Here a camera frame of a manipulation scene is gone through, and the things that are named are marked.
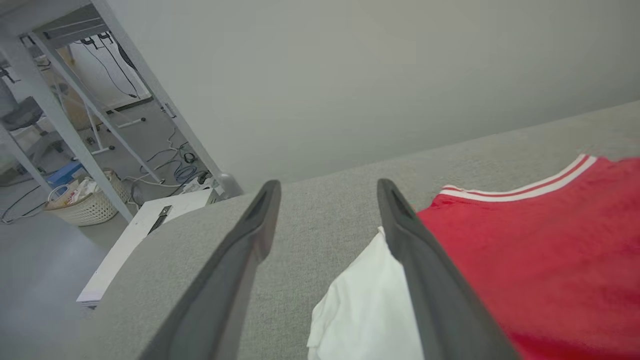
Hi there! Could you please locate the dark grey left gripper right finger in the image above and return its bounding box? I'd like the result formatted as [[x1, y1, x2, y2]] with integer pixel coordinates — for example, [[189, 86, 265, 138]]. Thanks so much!
[[376, 178, 521, 360]]

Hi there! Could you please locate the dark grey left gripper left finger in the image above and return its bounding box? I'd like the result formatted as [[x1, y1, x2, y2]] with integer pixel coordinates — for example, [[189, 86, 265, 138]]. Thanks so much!
[[140, 180, 282, 360]]

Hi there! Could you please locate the red and white jersey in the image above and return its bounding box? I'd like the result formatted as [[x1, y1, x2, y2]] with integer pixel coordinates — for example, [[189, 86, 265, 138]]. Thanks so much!
[[306, 154, 640, 360]]

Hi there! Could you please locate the white metal case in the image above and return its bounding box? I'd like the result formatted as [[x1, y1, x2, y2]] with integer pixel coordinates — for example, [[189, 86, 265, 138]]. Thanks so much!
[[76, 187, 221, 307]]

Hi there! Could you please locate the white power strip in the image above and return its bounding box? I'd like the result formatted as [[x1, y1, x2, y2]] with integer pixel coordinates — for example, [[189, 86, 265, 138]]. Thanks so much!
[[182, 175, 217, 194]]

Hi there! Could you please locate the white woven laundry basket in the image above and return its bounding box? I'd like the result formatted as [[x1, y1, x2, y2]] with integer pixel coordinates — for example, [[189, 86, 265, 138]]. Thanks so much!
[[45, 170, 132, 227]]

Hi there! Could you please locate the crumpled light laundry pile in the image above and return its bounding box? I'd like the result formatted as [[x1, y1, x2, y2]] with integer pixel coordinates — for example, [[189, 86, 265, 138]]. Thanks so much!
[[50, 176, 103, 208]]

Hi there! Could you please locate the blue plastic box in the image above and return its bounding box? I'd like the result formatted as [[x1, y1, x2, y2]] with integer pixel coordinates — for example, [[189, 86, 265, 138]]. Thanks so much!
[[47, 161, 86, 188]]

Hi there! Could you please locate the blue coiled cable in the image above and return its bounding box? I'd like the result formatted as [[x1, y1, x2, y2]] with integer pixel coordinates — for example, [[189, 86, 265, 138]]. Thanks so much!
[[172, 162, 199, 184]]

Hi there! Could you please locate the white floor cable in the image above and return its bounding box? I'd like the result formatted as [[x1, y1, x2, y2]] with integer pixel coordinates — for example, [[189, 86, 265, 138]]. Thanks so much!
[[122, 127, 193, 188]]

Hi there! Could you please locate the grey metal table frame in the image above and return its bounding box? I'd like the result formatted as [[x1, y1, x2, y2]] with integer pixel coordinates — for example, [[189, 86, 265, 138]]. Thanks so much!
[[0, 0, 166, 223]]

